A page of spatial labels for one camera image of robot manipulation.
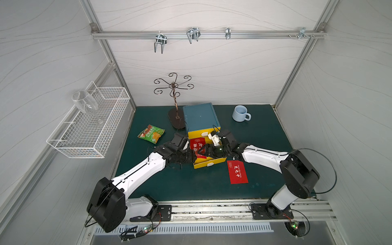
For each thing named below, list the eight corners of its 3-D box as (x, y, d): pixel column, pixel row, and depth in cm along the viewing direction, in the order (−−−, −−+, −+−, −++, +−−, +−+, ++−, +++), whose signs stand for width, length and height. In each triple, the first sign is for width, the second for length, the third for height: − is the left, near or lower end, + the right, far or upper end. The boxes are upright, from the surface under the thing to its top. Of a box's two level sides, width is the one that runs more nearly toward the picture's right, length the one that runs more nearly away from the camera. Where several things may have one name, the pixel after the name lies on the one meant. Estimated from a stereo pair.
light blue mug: (233, 124, 115) (235, 115, 107) (231, 114, 122) (233, 104, 114) (248, 124, 115) (251, 115, 107) (245, 114, 122) (248, 104, 114)
